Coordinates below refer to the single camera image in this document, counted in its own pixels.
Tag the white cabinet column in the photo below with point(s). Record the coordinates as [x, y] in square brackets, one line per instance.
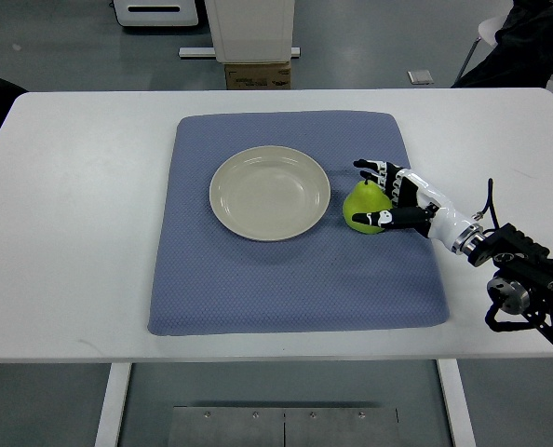
[251, 31]

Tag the brown cardboard box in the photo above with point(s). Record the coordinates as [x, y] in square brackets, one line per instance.
[264, 76]

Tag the cream round plate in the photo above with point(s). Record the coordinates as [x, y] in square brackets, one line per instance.
[269, 193]

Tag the green pear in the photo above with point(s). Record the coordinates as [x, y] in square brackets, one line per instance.
[366, 197]

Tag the white machine with slot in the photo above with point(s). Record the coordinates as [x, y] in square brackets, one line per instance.
[152, 13]

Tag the blue textured mat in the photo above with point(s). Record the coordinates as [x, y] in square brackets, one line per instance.
[209, 280]

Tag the small grey floor plate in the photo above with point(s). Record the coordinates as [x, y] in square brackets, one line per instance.
[420, 77]

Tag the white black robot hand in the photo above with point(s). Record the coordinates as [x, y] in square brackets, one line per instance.
[418, 205]

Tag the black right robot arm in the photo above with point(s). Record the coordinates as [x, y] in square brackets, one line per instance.
[521, 289]

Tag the left white table leg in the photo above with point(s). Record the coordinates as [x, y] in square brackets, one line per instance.
[113, 405]

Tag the right white table leg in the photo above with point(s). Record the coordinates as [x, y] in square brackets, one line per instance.
[455, 403]

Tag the white chair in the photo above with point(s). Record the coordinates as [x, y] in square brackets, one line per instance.
[486, 33]

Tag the white table leg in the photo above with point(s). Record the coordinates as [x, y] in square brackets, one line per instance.
[113, 405]
[455, 403]

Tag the person in black clothes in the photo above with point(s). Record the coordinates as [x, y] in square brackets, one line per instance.
[523, 55]

